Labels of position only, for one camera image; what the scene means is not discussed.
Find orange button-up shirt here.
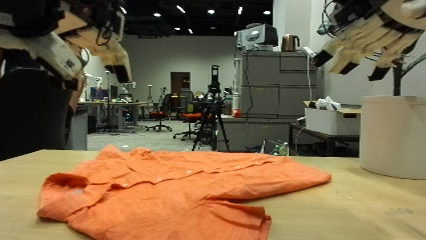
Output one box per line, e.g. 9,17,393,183
37,144,333,240

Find green leafy plant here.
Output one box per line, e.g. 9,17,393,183
391,49,426,98

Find white power strip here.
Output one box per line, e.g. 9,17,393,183
302,46,319,60

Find copper electric kettle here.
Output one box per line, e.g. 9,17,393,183
281,33,302,53

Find crumpled white paper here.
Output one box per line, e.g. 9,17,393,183
313,95,343,112

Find long wooden desk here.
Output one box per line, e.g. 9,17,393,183
77,100,150,133

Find grey and black appliance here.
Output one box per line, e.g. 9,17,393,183
236,23,279,52

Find tall grey filing cabinet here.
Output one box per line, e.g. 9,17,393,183
238,49,319,120

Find brown door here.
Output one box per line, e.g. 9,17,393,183
170,71,192,98

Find white cardboard box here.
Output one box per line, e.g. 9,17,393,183
303,106,362,136

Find small grey cabinet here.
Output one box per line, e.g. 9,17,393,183
65,111,89,151

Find white cylindrical plant pot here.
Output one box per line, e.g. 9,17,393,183
358,95,426,180

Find orange office chair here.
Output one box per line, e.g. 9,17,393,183
172,111,204,141
145,93,174,133

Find black side table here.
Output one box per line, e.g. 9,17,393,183
289,122,361,157

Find low grey counter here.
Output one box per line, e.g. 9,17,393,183
217,114,297,153

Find green plastic bottles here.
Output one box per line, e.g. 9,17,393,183
271,141,290,157

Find black camera tripod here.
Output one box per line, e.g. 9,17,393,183
190,64,232,153

